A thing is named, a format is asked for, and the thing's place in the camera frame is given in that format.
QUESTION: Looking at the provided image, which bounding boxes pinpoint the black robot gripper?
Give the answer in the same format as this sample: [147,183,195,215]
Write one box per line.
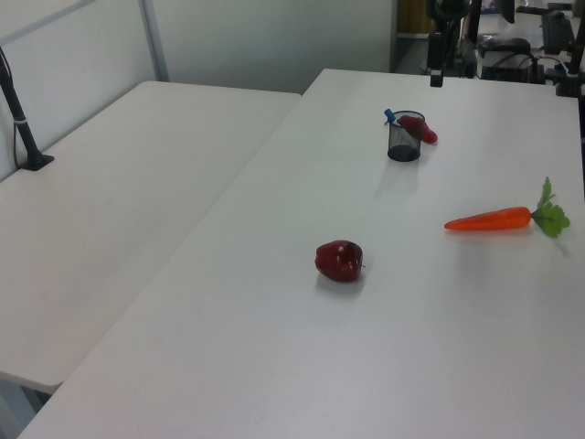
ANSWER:
[428,31,445,89]

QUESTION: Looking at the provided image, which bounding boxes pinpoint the black mesh pen cup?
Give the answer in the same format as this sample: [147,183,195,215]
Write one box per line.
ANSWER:
[387,109,425,162]

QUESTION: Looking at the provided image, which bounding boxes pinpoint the red chili pepper toy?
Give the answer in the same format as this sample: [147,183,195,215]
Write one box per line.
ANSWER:
[396,114,439,145]

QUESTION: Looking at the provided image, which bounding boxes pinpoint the black monitor stand pole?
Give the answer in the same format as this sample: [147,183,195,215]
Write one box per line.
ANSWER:
[466,0,484,49]

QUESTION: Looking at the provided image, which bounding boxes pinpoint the black flat desk device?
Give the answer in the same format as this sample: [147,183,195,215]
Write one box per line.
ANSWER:
[477,37,532,53]

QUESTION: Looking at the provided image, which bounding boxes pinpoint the orange carrot toy green leaves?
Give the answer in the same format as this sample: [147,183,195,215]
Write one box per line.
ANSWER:
[443,177,571,240]

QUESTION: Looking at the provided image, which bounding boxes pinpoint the red apple toy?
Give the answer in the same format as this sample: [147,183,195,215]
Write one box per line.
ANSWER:
[314,240,367,284]

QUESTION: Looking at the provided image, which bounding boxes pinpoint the black box with cables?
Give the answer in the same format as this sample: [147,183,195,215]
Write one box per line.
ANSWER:
[480,55,546,84]

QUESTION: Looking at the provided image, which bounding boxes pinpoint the black clamp camera stand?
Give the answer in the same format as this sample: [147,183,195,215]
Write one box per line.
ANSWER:
[554,27,585,98]

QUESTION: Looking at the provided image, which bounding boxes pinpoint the grey aluminium partition post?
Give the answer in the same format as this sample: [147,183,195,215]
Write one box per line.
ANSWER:
[139,0,170,83]

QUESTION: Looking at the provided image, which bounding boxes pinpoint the black camera stand pole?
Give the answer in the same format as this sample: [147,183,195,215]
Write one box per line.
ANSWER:
[0,45,56,172]

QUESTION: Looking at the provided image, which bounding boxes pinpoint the black cable along pole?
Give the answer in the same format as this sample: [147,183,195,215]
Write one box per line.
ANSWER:
[0,45,25,169]

